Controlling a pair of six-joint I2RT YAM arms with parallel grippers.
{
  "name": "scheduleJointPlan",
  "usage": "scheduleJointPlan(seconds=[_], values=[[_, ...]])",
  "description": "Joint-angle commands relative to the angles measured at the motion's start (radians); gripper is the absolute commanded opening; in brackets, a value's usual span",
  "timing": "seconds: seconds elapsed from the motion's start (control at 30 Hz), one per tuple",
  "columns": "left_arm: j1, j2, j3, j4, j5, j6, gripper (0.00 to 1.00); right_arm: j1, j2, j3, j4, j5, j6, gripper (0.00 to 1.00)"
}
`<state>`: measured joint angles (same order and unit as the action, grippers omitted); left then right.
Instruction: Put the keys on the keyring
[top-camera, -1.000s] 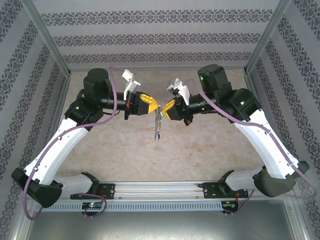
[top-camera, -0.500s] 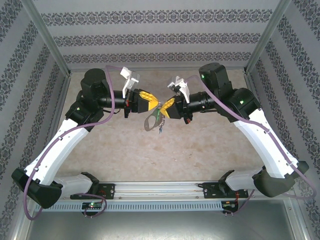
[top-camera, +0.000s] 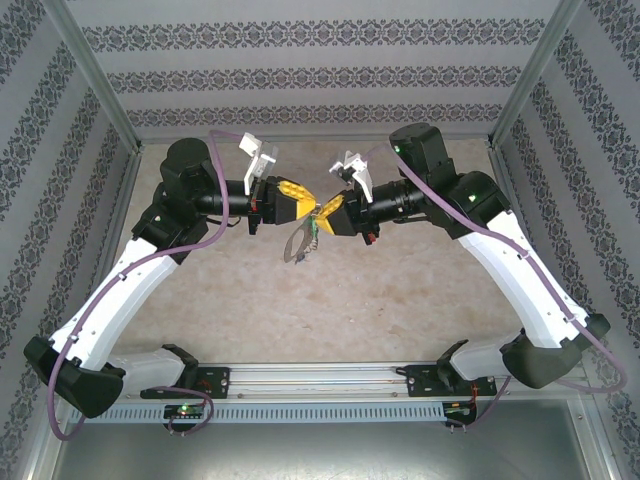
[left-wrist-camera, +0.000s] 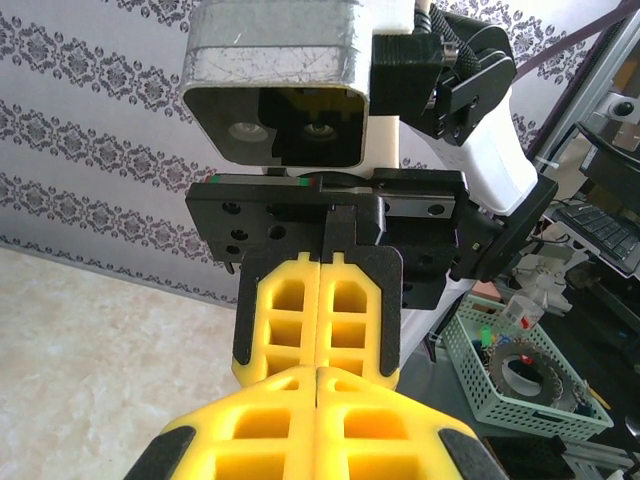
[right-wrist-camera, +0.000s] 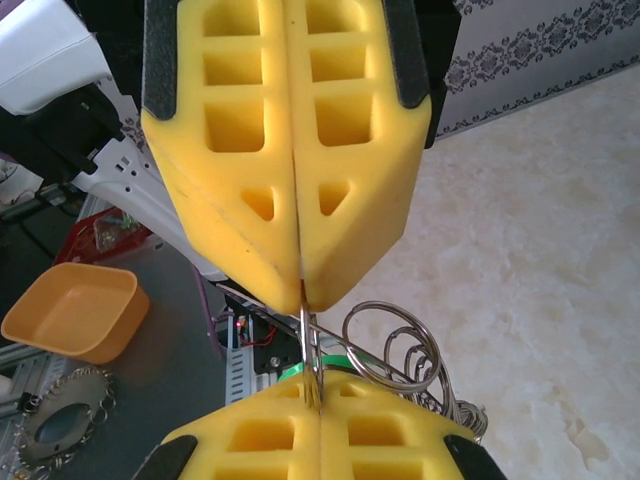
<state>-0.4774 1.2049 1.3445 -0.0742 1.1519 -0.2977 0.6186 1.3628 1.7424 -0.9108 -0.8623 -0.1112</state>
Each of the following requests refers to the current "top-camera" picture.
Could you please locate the aluminium back rail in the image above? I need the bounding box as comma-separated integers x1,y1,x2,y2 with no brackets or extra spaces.
137,130,496,147

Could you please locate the grey slotted cable duct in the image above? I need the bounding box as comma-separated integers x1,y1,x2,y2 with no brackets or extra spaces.
115,401,449,425

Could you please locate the aluminium frame post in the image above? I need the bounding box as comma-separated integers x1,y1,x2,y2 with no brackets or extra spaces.
42,0,144,154
489,0,585,151

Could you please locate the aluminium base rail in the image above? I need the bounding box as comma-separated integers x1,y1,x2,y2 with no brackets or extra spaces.
114,362,589,401

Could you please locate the grey metal sheet panel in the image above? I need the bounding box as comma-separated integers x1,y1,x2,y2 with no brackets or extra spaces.
52,399,614,480

